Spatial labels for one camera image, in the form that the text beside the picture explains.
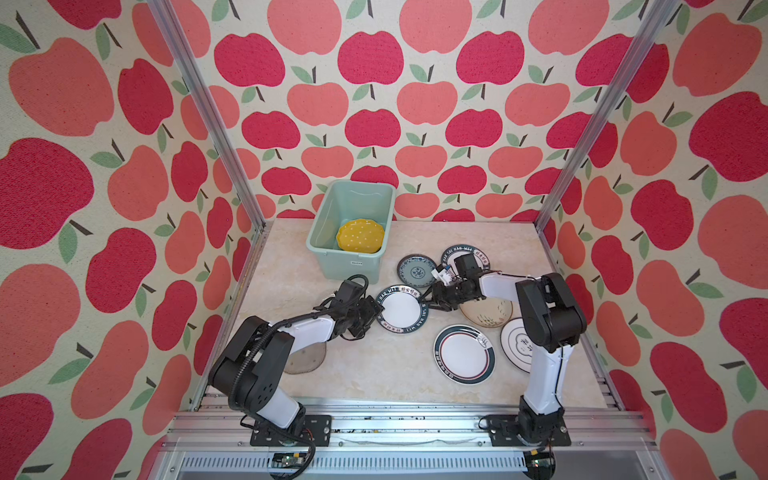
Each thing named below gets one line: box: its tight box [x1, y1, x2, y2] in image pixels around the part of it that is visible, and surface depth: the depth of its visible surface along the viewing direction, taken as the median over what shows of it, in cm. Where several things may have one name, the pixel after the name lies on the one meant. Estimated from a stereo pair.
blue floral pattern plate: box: [396, 254, 437, 288], surface depth 110 cm
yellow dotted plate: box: [336, 218, 385, 254], surface depth 120 cm
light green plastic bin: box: [306, 180, 396, 284], surface depth 110 cm
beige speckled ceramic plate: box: [459, 297, 513, 328], surface depth 95 cm
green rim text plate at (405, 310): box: [376, 284, 429, 334], surface depth 98 cm
